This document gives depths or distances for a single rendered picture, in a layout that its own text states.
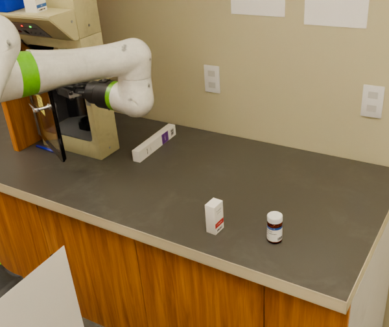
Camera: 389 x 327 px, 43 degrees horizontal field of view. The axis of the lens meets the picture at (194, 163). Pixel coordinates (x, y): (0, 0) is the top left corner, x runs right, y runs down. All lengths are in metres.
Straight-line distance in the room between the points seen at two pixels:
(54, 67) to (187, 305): 0.83
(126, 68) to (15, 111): 0.77
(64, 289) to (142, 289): 0.64
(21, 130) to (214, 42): 0.86
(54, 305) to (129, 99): 0.65
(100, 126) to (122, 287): 0.60
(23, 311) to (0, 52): 0.53
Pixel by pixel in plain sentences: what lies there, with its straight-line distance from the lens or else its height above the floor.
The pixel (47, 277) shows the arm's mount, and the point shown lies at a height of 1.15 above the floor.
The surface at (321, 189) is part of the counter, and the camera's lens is 1.67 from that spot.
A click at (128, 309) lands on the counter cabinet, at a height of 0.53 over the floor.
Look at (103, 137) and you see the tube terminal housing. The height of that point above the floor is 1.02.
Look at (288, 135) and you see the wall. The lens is 1.95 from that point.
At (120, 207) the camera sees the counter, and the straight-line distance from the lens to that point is 1.63.
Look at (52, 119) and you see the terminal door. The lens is 1.79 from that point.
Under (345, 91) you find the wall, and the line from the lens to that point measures 1.81.
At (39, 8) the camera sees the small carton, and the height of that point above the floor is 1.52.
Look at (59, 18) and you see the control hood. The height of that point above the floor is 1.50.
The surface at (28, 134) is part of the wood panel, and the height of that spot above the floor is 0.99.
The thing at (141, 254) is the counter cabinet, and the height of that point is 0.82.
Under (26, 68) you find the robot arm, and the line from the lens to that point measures 1.31.
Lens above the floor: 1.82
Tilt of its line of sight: 29 degrees down
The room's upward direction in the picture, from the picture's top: 4 degrees counter-clockwise
